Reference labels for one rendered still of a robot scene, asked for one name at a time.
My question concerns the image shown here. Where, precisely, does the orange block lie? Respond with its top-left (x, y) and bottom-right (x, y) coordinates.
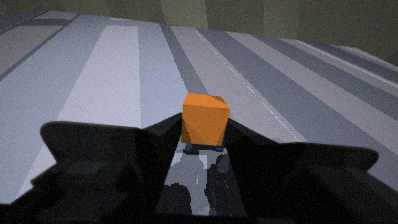
top-left (181, 93), bottom-right (230, 146)

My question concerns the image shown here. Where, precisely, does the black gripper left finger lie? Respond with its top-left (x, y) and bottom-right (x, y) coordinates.
top-left (40, 112), bottom-right (182, 213)

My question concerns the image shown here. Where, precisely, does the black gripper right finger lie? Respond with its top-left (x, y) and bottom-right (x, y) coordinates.
top-left (223, 118), bottom-right (379, 219)

